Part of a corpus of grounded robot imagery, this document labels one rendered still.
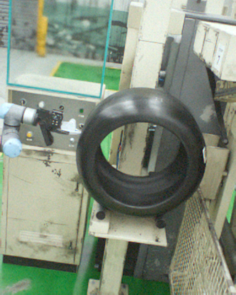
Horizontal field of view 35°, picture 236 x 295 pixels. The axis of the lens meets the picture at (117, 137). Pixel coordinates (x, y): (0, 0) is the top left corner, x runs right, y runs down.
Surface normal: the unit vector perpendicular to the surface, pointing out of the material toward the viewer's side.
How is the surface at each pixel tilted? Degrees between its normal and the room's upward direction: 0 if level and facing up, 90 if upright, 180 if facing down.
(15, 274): 0
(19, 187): 90
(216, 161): 90
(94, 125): 65
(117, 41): 90
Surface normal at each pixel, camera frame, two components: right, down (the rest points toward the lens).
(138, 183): -0.04, 0.18
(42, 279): 0.14, -0.92
